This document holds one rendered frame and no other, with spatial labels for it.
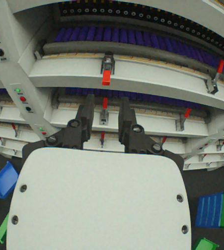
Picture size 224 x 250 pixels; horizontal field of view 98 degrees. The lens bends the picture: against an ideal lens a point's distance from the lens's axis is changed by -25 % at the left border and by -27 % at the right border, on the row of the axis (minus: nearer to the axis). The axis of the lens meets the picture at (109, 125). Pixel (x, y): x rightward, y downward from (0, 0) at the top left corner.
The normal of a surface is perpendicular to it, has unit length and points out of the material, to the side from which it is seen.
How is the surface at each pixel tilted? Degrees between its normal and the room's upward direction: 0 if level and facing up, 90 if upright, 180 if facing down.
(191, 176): 0
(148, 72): 16
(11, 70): 90
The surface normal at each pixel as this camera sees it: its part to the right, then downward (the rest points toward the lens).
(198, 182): 0.08, -0.53
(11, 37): -0.05, 0.84
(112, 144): 0.06, -0.28
